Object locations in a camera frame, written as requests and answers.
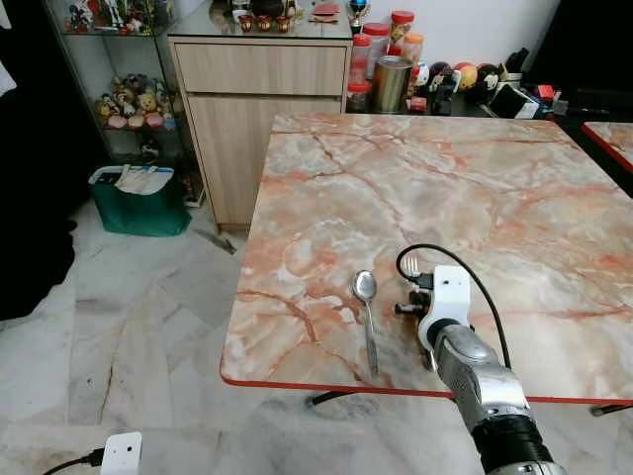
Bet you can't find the green storage bin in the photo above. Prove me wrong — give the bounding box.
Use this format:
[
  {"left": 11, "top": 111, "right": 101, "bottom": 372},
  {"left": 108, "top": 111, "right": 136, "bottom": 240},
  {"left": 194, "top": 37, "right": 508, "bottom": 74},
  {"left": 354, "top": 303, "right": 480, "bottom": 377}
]
[{"left": 88, "top": 164, "right": 193, "bottom": 238}]

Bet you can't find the orange round toy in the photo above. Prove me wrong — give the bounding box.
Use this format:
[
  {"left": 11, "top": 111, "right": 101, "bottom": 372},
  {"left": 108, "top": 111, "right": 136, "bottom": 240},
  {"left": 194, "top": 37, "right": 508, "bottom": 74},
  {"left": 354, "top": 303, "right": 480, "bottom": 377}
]
[{"left": 453, "top": 62, "right": 480, "bottom": 91}]

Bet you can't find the round metal canister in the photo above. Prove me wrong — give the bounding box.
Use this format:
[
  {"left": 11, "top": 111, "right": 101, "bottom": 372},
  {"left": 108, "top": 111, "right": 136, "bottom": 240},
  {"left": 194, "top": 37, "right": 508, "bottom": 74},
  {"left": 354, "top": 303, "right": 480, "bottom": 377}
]
[{"left": 373, "top": 55, "right": 413, "bottom": 114}]

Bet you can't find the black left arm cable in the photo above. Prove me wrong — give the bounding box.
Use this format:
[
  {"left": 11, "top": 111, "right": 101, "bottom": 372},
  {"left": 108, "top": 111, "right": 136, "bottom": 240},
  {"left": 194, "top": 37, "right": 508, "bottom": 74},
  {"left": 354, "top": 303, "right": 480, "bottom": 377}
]
[{"left": 42, "top": 448, "right": 106, "bottom": 475}]

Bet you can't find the white papers bundle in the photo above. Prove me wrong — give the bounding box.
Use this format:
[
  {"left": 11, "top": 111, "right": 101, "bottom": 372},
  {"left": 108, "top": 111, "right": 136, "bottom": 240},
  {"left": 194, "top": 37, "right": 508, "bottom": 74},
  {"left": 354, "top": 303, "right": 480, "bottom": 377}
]
[{"left": 113, "top": 164, "right": 175, "bottom": 196}]

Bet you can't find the silver metal spoon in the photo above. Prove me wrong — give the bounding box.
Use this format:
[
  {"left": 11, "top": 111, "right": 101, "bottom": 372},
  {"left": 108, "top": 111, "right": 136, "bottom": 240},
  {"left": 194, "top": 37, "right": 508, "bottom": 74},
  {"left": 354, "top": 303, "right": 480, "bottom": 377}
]
[{"left": 352, "top": 269, "right": 381, "bottom": 378}]

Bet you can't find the silver metal fork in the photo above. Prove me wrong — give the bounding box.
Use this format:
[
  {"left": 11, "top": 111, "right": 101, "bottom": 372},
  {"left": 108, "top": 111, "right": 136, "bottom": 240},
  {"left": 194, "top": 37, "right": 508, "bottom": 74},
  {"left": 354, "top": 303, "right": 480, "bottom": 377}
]
[{"left": 401, "top": 253, "right": 425, "bottom": 281}]

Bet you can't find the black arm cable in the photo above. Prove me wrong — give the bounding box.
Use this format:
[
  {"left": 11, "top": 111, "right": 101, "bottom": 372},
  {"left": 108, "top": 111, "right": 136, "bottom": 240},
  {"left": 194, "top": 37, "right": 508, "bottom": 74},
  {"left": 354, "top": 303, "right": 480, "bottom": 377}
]
[
  {"left": 42, "top": 448, "right": 106, "bottom": 475},
  {"left": 396, "top": 243, "right": 513, "bottom": 370}
]

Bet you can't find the glass display shelf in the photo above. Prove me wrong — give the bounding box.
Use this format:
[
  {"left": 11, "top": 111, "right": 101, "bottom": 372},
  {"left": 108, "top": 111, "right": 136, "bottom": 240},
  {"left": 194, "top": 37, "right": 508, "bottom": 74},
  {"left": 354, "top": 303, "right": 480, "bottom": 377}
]
[{"left": 44, "top": 0, "right": 206, "bottom": 206}]

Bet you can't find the light wooden cabinet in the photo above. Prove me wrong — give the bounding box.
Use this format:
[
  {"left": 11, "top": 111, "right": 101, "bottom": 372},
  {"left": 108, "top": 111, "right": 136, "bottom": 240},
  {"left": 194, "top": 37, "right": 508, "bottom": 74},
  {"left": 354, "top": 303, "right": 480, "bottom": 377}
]
[{"left": 167, "top": 33, "right": 355, "bottom": 232}]

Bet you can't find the black round toy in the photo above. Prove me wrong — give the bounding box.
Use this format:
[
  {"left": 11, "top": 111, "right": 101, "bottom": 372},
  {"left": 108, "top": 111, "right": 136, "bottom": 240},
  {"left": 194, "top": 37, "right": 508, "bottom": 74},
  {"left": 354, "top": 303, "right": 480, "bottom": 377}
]
[{"left": 427, "top": 62, "right": 455, "bottom": 94}]

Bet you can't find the small red-lid jar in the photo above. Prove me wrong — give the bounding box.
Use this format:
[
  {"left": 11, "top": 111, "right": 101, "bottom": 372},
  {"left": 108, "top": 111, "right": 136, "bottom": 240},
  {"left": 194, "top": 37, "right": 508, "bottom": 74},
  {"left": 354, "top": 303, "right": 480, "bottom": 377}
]
[{"left": 345, "top": 80, "right": 373, "bottom": 113}]

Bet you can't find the red-lid jar with label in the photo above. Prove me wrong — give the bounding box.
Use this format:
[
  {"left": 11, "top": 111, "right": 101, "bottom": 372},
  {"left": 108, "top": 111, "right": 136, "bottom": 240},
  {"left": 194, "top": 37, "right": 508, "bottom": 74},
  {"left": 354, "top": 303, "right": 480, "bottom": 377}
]
[{"left": 389, "top": 10, "right": 416, "bottom": 47}]

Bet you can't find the tall red-lid plastic jar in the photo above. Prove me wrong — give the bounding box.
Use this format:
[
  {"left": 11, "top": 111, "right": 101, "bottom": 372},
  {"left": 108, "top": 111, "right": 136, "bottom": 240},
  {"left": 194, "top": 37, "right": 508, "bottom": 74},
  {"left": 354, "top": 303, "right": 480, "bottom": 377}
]
[{"left": 350, "top": 34, "right": 375, "bottom": 86}]

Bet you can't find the white slanted box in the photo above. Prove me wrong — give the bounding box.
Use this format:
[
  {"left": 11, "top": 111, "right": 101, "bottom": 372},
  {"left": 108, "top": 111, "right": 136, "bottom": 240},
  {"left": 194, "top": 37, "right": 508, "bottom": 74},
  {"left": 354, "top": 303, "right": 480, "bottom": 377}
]
[{"left": 489, "top": 83, "right": 542, "bottom": 121}]

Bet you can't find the black hanging cloth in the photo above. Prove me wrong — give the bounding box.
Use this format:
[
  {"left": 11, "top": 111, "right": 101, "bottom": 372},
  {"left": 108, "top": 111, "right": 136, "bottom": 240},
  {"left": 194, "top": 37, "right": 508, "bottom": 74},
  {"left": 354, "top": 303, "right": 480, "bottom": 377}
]
[{"left": 0, "top": 0, "right": 82, "bottom": 322}]

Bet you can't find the red-edged marble side table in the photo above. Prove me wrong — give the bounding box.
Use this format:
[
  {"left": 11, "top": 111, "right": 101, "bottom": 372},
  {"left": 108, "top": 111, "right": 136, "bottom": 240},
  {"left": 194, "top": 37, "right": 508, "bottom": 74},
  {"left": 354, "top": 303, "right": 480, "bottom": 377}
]
[{"left": 581, "top": 120, "right": 633, "bottom": 175}]

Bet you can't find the small trophy cup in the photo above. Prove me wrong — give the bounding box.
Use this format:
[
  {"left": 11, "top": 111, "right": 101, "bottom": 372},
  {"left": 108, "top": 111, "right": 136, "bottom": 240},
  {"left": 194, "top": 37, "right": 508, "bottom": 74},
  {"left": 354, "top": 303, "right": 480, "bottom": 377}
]
[{"left": 347, "top": 0, "right": 373, "bottom": 33}]

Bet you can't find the dark brown teapot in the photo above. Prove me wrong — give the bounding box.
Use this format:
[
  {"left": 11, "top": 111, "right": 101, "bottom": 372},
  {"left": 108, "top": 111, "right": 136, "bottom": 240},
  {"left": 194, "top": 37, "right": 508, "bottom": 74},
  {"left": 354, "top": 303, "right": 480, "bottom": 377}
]
[{"left": 247, "top": 0, "right": 289, "bottom": 20}]

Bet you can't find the orange snack jar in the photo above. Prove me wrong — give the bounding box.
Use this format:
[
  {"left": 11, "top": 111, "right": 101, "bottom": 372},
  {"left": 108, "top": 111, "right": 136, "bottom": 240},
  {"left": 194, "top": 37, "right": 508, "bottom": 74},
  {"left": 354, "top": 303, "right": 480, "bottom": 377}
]
[{"left": 401, "top": 34, "right": 425, "bottom": 66}]

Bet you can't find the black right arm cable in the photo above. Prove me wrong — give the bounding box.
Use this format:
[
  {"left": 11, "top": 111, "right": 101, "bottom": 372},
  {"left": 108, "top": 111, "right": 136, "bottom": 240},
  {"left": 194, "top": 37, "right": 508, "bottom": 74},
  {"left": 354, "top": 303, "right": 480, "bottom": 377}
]
[{"left": 396, "top": 243, "right": 513, "bottom": 370}]

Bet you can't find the black metal table foot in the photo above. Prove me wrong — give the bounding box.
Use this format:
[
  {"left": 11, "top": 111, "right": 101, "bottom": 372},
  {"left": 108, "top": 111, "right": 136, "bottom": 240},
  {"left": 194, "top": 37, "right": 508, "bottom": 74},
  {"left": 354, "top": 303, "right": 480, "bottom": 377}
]
[
  {"left": 590, "top": 400, "right": 633, "bottom": 416},
  {"left": 306, "top": 390, "right": 359, "bottom": 408}
]

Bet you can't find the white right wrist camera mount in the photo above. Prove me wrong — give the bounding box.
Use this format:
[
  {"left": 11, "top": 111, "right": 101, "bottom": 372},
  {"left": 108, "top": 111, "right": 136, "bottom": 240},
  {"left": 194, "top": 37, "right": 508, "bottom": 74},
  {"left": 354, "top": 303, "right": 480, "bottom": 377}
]
[{"left": 418, "top": 264, "right": 472, "bottom": 348}]

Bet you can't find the red flat dish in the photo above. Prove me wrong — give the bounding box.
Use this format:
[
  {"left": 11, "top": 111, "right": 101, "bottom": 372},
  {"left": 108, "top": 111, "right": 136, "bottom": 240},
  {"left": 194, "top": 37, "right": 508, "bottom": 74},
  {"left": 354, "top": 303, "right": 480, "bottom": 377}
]
[{"left": 310, "top": 3, "right": 343, "bottom": 22}]

